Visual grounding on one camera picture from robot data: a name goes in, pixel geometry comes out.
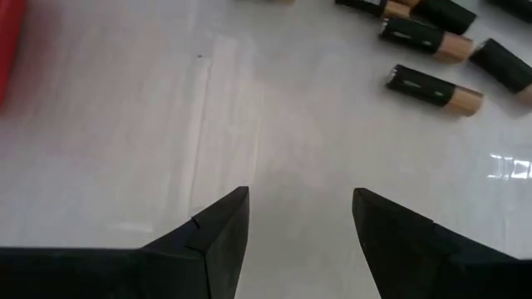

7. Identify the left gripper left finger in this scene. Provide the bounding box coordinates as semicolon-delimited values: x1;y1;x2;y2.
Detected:
0;185;251;299

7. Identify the red plastic bin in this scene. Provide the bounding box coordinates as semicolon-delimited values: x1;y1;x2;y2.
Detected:
0;0;28;105

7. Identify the black copper Duracell battery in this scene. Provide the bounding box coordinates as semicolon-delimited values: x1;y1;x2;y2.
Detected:
469;37;532;105
409;0;478;37
334;0;412;20
377;17;475;64
385;64;485;117

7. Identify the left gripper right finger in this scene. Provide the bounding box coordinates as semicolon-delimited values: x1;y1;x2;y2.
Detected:
352;187;532;299

